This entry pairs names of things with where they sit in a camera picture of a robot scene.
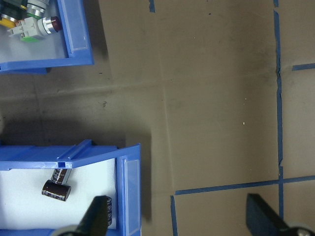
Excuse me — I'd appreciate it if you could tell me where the white foam bin liner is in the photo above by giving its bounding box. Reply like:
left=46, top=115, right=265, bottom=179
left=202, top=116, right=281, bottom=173
left=0, top=157, right=119, bottom=231

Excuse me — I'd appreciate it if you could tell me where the blue capacitor storage bin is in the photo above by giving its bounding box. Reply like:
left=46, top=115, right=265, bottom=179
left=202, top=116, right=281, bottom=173
left=0, top=139, right=142, bottom=236

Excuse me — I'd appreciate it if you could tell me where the dark brown cylindrical capacitor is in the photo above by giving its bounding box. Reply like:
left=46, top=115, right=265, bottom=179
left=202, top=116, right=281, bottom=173
left=41, top=179, right=72, bottom=202
left=51, top=167, right=72, bottom=185
left=104, top=195, right=114, bottom=226

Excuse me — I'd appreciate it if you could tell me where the blue push-button storage bin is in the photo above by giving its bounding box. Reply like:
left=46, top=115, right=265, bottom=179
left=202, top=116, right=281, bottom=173
left=0, top=0, right=95, bottom=75

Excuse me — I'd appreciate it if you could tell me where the green push button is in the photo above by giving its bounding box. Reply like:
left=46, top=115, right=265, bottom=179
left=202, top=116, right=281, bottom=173
left=20, top=35, right=40, bottom=43

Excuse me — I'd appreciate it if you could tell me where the yellow push button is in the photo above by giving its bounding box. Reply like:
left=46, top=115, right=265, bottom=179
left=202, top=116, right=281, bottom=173
left=0, top=14, right=18, bottom=28

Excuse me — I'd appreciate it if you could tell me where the silver bezel push button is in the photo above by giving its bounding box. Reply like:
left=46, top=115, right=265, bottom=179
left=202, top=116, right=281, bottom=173
left=26, top=0, right=48, bottom=18

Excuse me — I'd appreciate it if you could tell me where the red push button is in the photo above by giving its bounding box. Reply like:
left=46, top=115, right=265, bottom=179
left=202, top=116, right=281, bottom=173
left=7, top=16, right=61, bottom=38

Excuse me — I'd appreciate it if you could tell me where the black switch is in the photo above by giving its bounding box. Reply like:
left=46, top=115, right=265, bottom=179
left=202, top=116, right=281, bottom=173
left=0, top=0, right=28, bottom=19

